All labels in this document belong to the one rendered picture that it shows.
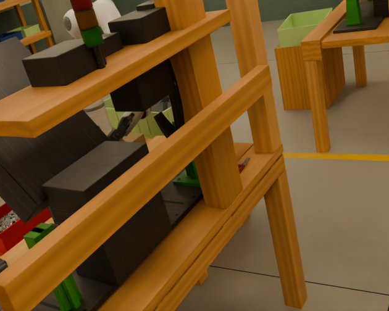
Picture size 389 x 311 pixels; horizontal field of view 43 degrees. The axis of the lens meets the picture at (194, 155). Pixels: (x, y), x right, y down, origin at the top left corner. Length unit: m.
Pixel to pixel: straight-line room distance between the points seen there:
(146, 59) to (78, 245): 0.51
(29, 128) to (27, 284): 0.32
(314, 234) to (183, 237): 1.51
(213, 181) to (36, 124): 0.85
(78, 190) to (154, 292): 0.38
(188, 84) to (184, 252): 0.55
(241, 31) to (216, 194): 0.64
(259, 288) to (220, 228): 1.04
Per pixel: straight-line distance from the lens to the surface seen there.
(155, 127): 2.76
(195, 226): 1.76
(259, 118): 2.08
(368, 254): 2.93
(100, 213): 1.22
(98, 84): 1.20
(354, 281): 2.77
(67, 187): 1.45
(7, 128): 1.14
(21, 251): 1.96
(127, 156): 1.52
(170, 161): 1.41
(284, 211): 2.28
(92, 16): 1.30
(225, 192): 1.79
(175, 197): 1.93
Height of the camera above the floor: 1.82
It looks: 25 degrees down
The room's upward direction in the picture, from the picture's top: 14 degrees counter-clockwise
